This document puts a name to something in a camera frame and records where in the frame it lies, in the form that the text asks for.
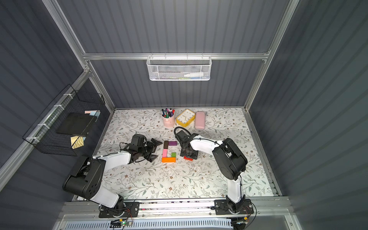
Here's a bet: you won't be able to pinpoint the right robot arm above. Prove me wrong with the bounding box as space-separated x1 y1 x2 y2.
173 127 248 214

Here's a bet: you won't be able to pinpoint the black notebook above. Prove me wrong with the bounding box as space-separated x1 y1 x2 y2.
56 113 97 137

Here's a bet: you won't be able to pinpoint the pink pencil case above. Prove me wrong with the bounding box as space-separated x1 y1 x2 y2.
195 111 206 130

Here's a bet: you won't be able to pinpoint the yellow alarm clock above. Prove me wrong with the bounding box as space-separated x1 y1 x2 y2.
176 109 196 127

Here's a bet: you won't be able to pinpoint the pink block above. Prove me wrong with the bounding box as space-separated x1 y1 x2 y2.
162 149 168 158

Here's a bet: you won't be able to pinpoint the white bottle in basket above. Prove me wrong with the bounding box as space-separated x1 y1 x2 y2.
184 72 204 78

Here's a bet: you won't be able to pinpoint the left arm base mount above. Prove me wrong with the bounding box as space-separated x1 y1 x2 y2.
98 201 140 219

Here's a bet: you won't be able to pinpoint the white mesh wall basket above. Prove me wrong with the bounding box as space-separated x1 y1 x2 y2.
146 56 212 81

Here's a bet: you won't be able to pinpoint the red block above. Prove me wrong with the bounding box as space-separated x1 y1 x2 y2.
184 156 193 161

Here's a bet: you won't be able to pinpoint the brown block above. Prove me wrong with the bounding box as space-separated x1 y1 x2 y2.
163 140 169 149

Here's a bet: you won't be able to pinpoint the black wire wall basket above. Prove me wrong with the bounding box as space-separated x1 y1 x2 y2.
23 88 108 156

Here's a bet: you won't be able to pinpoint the pink pen cup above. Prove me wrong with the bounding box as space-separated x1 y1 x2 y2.
163 116 175 128

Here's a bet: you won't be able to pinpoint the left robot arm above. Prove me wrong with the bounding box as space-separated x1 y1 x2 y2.
62 134 163 211

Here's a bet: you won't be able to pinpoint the floral table mat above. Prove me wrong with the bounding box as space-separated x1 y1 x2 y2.
97 108 274 200

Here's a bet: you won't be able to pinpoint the yellow sticky notes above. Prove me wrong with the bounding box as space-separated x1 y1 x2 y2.
71 136 86 149

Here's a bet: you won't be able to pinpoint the orange block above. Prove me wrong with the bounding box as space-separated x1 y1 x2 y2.
162 157 176 163

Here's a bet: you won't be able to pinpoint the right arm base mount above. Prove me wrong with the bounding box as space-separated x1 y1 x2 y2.
213 199 255 216

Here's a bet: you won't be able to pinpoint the purple block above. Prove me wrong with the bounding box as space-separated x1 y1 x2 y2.
168 141 177 146

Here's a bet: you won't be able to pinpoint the pastel sticky notes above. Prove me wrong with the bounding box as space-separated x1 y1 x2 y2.
84 110 100 117

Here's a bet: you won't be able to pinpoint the aluminium rail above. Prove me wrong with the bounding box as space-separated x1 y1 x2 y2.
57 196 295 220

